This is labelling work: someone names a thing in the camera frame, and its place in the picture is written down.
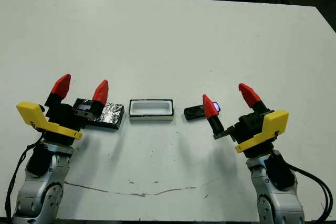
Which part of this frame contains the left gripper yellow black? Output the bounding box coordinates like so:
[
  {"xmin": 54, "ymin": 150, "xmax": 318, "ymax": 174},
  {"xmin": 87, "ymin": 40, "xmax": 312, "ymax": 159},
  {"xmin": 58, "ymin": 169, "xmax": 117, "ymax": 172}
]
[{"xmin": 15, "ymin": 73, "xmax": 109, "ymax": 146}]

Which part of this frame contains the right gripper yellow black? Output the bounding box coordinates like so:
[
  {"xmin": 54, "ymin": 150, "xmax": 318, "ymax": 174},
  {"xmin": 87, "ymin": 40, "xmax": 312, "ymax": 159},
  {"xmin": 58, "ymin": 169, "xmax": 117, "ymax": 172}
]
[{"xmin": 202, "ymin": 83, "xmax": 290, "ymax": 158}]

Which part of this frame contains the small black camera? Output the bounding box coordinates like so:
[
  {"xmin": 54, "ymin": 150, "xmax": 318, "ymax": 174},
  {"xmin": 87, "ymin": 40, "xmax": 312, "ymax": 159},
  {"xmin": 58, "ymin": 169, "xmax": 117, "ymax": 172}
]
[{"xmin": 183, "ymin": 102, "xmax": 222, "ymax": 122}]

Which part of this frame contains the foil-topped black box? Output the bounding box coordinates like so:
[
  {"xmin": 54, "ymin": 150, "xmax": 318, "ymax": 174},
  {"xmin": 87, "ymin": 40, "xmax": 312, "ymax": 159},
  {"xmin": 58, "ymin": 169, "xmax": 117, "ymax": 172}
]
[{"xmin": 72, "ymin": 98, "xmax": 125, "ymax": 131}]

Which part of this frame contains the camera box base white inset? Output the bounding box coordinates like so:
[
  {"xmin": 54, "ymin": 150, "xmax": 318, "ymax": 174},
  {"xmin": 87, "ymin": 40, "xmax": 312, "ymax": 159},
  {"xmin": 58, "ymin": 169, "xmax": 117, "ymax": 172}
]
[{"xmin": 128, "ymin": 99, "xmax": 176, "ymax": 123}]

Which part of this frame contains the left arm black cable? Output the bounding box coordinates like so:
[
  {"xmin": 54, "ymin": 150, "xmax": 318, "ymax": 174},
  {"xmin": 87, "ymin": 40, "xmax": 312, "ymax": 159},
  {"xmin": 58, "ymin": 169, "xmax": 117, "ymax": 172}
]
[{"xmin": 4, "ymin": 144, "xmax": 40, "ymax": 220}]

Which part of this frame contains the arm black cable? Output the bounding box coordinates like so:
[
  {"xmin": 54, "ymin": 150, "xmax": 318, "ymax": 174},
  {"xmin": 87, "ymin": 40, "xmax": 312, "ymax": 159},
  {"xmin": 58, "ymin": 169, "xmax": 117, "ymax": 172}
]
[
  {"xmin": 295, "ymin": 168, "xmax": 329, "ymax": 221},
  {"xmin": 288, "ymin": 163, "xmax": 333, "ymax": 221},
  {"xmin": 4, "ymin": 144, "xmax": 40, "ymax": 220}
]

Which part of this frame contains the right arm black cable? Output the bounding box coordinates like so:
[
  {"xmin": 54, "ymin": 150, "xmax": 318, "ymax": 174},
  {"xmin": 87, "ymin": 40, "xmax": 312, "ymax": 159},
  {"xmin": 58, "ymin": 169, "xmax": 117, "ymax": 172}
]
[
  {"xmin": 295, "ymin": 168, "xmax": 329, "ymax": 221},
  {"xmin": 288, "ymin": 163, "xmax": 333, "ymax": 221}
]

